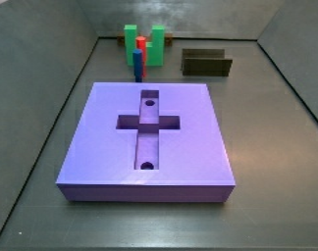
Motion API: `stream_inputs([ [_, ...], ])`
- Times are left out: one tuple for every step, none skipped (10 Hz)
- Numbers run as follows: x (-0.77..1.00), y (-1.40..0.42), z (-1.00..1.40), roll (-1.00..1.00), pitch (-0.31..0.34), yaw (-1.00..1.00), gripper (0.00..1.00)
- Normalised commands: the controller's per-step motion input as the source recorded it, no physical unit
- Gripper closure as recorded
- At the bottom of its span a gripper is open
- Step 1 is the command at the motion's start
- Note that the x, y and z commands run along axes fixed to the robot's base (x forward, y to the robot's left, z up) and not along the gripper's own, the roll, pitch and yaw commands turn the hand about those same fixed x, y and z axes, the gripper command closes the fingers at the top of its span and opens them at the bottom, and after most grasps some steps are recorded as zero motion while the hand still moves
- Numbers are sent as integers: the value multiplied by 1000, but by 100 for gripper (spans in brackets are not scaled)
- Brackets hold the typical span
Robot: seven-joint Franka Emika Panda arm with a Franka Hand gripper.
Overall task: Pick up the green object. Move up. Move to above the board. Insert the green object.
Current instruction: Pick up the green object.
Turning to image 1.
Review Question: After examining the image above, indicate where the green U-shaped block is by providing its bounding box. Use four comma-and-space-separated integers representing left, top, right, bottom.
124, 25, 165, 67

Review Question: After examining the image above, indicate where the purple board with cross slot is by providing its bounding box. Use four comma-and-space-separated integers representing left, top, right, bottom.
57, 82, 235, 202

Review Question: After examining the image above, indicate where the blue cylinder peg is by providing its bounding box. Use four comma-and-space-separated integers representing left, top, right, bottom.
133, 49, 144, 82

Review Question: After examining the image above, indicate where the red cylinder peg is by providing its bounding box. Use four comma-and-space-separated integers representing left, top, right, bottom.
136, 35, 146, 77

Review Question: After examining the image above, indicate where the black U-channel bracket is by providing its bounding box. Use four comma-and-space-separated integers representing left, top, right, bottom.
181, 49, 232, 76

